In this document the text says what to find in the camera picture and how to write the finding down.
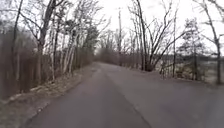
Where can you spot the tall utility pole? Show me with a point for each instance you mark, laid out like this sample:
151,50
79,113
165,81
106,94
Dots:
119,36

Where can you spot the row of bare trees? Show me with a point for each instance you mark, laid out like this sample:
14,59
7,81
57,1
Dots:
40,50
144,50

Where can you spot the grey asphalt path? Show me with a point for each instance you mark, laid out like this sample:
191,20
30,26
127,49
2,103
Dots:
133,100

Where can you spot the leaf-strewn earth verge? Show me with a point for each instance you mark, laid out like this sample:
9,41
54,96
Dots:
33,100

